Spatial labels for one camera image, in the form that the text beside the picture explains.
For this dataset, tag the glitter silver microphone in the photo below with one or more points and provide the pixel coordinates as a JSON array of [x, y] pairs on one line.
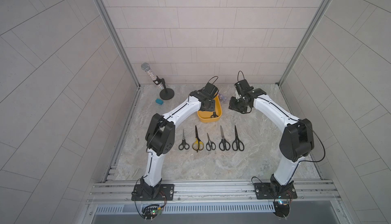
[[151, 72]]

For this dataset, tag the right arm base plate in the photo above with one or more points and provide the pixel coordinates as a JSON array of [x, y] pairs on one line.
[[264, 191]]

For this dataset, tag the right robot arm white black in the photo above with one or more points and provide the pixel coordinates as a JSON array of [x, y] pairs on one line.
[[296, 143]]

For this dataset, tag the all black scissors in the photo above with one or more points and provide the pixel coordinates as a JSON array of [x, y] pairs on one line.
[[237, 144]]

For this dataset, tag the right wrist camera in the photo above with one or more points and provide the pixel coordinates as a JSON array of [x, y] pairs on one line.
[[243, 87]]

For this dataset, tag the small black scissors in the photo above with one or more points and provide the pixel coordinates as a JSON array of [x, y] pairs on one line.
[[210, 145]]

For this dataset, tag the right circuit board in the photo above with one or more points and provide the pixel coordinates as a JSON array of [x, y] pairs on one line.
[[282, 210]]

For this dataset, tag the left circuit board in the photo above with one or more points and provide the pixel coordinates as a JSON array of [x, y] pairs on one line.
[[150, 212]]

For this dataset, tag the aluminium frame rail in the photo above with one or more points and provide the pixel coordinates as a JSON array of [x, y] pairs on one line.
[[230, 191]]

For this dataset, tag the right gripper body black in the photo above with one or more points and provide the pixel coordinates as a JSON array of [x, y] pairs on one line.
[[237, 106]]

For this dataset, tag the circuit board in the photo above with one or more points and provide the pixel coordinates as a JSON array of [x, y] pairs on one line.
[[150, 212], [282, 210]]

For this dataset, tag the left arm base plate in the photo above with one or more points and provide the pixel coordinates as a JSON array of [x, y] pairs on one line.
[[165, 192]]

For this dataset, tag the teal eraser block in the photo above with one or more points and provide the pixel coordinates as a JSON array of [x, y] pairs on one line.
[[159, 101]]

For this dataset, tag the silver blade black scissors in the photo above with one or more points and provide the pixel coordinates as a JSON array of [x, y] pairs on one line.
[[224, 145]]

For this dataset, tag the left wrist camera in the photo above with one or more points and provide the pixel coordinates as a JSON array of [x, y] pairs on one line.
[[210, 91]]

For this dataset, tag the yellow handle black scissors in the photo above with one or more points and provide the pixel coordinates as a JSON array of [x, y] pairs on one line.
[[198, 145]]

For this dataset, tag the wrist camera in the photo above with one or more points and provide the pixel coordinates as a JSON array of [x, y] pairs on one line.
[[243, 87], [210, 91]]

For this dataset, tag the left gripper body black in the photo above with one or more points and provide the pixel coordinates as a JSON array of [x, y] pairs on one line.
[[209, 105]]

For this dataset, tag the yellow plastic storage box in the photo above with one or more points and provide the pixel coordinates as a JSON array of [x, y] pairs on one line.
[[205, 116]]

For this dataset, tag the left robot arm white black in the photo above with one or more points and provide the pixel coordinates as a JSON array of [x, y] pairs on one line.
[[160, 136]]

